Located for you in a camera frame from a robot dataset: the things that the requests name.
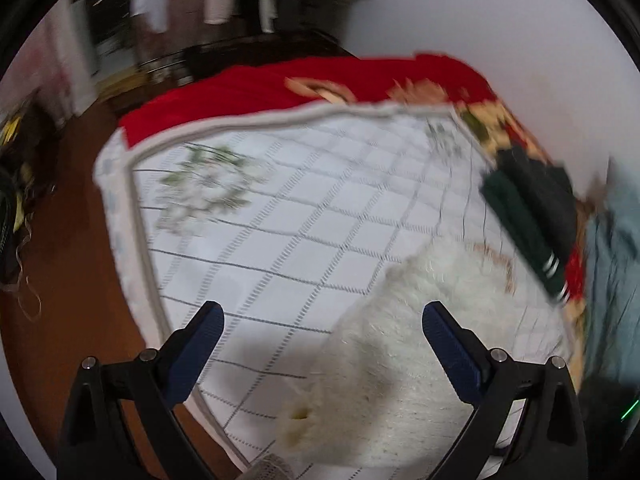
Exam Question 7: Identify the dark clutter pile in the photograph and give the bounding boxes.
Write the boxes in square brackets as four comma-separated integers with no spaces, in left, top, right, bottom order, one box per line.
[0,100,57,288]

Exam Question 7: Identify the green garment with striped cuffs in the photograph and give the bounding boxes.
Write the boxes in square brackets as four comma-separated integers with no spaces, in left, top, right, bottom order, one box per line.
[480,167,571,303]

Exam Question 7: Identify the white fuzzy jacket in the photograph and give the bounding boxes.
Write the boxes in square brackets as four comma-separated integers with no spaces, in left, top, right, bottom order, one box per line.
[276,240,566,471]

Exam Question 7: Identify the blue quilt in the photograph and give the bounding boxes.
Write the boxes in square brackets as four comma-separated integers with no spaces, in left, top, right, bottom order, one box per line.
[582,160,640,391]

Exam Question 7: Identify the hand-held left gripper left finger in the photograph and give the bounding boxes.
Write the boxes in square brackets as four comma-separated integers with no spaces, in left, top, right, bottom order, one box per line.
[59,301,225,480]

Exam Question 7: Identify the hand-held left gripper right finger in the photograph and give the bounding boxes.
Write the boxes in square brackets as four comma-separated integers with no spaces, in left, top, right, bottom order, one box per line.
[422,301,590,480]

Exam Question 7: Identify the red floral blanket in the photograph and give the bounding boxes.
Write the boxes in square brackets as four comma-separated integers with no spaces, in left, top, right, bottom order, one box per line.
[119,52,588,321]

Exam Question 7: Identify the white checked floral sheet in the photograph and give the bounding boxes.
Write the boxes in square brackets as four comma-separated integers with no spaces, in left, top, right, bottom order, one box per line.
[94,102,583,480]

